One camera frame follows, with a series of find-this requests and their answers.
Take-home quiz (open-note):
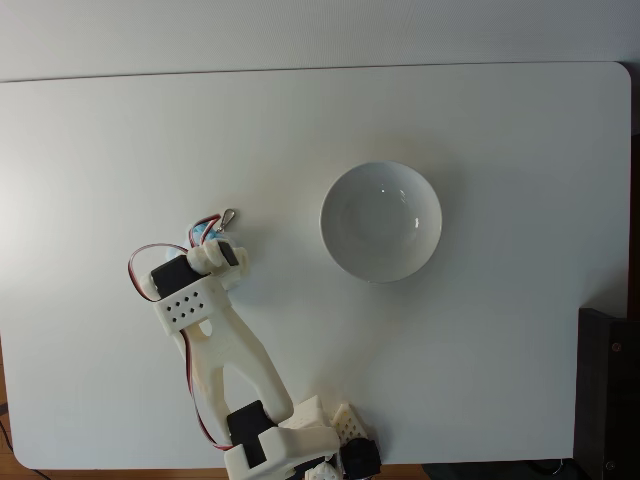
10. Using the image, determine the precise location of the black cabinet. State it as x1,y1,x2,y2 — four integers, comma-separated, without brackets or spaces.
574,308,640,480

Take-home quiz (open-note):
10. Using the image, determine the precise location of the thin black cable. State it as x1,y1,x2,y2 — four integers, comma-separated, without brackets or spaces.
0,399,16,454

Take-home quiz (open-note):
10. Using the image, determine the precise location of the skyblue plush bear doll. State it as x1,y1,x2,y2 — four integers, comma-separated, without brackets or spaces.
166,208,239,262

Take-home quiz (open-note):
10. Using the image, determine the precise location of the white ceramic bowl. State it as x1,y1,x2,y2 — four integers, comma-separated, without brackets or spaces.
319,160,444,285

